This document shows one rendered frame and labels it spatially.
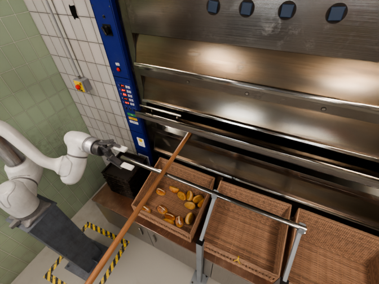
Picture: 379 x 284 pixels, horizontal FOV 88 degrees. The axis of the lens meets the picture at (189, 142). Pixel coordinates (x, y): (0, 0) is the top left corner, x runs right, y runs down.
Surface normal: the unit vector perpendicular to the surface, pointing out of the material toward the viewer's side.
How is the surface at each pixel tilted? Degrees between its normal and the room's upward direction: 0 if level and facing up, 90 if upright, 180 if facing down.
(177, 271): 0
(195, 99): 70
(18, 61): 90
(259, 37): 90
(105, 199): 0
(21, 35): 90
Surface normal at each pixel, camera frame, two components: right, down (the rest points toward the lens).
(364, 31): -0.44, 0.63
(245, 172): -0.42, 0.34
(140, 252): -0.03, -0.73
